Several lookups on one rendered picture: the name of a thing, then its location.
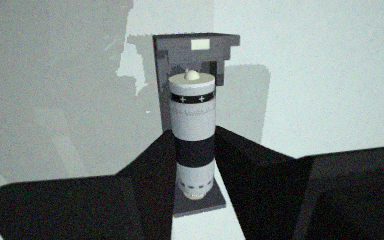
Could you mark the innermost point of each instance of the grey cylindrical battery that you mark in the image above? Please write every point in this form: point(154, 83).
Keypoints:
point(193, 117)

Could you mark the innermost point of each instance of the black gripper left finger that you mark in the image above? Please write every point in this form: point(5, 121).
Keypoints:
point(136, 203)

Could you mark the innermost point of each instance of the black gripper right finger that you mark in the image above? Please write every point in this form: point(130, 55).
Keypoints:
point(274, 195)

